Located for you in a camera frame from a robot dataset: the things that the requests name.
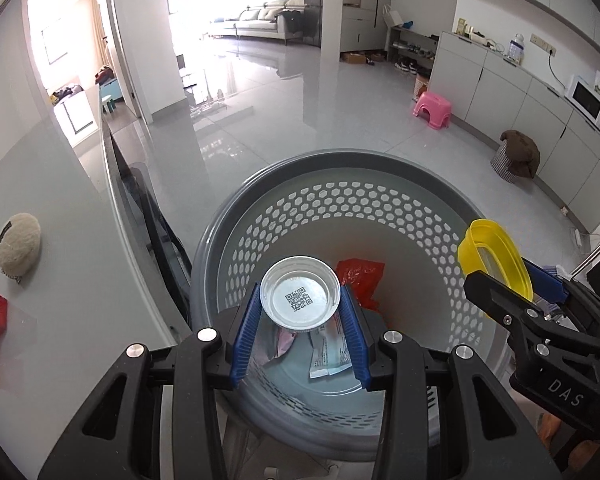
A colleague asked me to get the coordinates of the tall grey shelf cabinet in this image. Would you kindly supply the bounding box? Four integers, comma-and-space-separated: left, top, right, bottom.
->
340, 0, 393, 53

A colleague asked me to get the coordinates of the grey perforated plastic basket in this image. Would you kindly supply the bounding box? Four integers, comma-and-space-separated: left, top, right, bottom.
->
189, 147, 518, 463

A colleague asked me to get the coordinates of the beige curtain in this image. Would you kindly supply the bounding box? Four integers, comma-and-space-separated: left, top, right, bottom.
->
87, 2, 108, 68

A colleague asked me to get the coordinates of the white microwave oven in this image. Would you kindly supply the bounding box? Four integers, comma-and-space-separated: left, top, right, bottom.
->
564, 75, 600, 127

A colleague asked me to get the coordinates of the person's right hand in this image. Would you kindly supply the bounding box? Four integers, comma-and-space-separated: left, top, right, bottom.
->
539, 412, 600, 467

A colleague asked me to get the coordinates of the checked fabric basket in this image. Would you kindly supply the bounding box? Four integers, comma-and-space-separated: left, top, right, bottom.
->
490, 142, 536, 183

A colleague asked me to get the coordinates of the pink plastic stool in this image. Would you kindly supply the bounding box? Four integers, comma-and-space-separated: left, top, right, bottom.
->
413, 91, 453, 130

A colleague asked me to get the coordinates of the clear bottle with blue label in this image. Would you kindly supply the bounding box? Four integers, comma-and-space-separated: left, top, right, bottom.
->
507, 33, 526, 66

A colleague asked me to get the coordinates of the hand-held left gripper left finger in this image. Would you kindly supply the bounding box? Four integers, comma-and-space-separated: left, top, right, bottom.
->
37, 282, 263, 480

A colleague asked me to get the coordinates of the white low cabinet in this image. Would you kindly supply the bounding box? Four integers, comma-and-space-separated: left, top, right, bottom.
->
427, 31, 600, 233

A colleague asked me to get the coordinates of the beige round plush toy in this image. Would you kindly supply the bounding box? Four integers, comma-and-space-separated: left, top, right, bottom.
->
0, 213, 42, 281

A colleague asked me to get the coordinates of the grey sofa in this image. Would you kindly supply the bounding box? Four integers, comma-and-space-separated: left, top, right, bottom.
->
211, 0, 308, 43

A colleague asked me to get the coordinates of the pink snack packet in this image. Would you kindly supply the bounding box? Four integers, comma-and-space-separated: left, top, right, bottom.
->
272, 327, 296, 361

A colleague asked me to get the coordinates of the bed with dark cover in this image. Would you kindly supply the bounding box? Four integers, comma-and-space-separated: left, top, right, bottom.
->
50, 85, 83, 106

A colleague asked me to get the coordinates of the red plastic bag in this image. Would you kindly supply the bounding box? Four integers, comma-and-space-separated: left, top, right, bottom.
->
336, 258, 386, 311

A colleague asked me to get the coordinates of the black power cable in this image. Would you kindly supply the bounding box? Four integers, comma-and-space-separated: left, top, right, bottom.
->
547, 51, 565, 95

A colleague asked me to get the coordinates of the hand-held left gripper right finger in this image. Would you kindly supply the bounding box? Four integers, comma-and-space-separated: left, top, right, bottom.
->
339, 284, 561, 480

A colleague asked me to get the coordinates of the open shoe rack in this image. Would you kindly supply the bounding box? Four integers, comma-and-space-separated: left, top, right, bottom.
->
387, 25, 438, 73

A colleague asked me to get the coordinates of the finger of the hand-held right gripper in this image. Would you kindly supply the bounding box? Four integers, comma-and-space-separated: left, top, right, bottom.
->
462, 270, 600, 362
522, 258, 600, 332

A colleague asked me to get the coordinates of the white blue wipes packet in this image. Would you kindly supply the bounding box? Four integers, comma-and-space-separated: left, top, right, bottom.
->
308, 317, 353, 380

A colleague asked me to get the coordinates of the dark refrigerator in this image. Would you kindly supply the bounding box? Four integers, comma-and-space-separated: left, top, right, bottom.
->
304, 0, 323, 46

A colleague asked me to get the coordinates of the white room door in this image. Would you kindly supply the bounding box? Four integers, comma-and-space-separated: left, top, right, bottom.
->
102, 0, 141, 121

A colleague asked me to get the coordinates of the brown cloth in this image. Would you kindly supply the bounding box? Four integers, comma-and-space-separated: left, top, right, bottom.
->
499, 130, 541, 178

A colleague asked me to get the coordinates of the yellow plastic container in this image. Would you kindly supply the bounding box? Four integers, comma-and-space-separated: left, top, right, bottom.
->
457, 219, 535, 303

